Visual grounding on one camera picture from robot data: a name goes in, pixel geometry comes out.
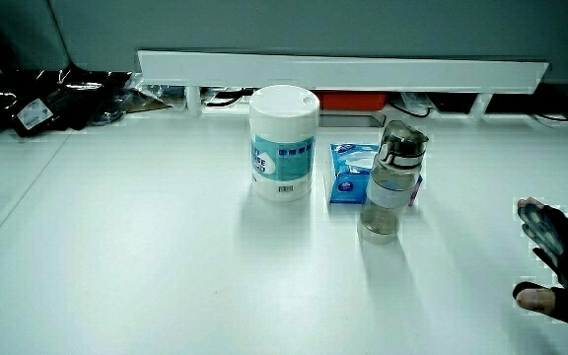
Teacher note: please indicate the clear plastic bottle grey lid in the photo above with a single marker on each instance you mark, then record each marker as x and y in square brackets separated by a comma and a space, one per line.
[391, 187]

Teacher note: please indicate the black flat device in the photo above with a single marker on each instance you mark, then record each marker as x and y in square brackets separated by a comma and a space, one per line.
[511, 102]

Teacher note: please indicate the blue tissue packet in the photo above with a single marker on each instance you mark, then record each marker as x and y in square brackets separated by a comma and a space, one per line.
[348, 182]

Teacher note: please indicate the red box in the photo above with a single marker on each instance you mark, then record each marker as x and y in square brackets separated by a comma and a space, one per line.
[352, 100]

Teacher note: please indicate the white desk shelf riser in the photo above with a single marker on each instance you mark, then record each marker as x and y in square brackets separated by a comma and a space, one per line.
[333, 73]

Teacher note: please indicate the white wipes canister blue label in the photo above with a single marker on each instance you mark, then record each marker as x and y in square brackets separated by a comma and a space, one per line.
[284, 148]

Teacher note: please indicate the clear crumpled plastic bag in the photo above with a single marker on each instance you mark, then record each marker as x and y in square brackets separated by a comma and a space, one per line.
[148, 96]

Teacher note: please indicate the black plastic bag white label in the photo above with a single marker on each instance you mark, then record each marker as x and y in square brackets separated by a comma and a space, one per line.
[62, 103]

